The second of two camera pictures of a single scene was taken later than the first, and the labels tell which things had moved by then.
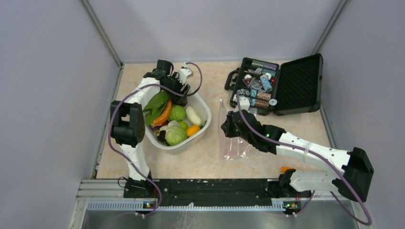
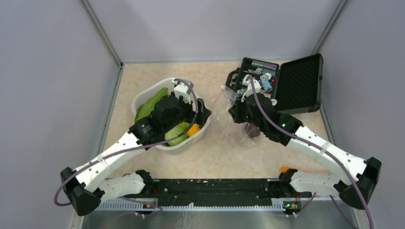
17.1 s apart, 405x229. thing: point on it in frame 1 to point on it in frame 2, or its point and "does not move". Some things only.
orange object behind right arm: x=283 y=168 does not move
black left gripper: x=175 y=77 to x=202 y=113
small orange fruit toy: x=192 y=130 does not move
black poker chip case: x=294 y=87 does not move
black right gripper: x=227 y=126 to x=235 y=110
